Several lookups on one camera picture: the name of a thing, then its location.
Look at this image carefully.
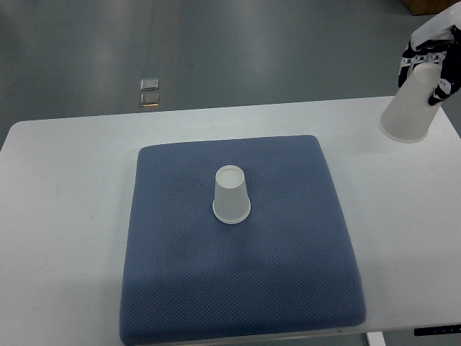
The brown cardboard box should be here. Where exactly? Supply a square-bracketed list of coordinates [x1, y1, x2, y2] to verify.
[402, 0, 457, 16]

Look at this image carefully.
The lower metal floor plate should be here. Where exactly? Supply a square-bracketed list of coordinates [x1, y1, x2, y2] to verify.
[140, 92, 160, 107]

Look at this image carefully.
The metal floor plate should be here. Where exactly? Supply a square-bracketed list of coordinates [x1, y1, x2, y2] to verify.
[140, 92, 160, 107]
[140, 78, 159, 91]

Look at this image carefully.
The blue textured cushion mat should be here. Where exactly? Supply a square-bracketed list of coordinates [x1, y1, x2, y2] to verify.
[120, 135, 366, 345]

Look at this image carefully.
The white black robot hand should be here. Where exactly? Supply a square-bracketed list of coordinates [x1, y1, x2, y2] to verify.
[398, 6, 460, 106]

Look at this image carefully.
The white paper cup on mat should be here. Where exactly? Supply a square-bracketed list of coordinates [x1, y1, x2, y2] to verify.
[212, 165, 251, 224]

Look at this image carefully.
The white table leg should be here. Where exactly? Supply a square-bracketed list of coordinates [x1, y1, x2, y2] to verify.
[366, 332, 386, 346]

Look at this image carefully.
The black table control panel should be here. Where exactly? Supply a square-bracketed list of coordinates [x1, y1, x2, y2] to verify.
[413, 324, 461, 337]

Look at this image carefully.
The white paper cup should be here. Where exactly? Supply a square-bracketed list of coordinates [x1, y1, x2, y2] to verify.
[212, 165, 251, 224]
[378, 63, 442, 143]

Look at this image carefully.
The upper metal floor plate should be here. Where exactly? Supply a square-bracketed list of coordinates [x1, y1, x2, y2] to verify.
[140, 78, 159, 91]

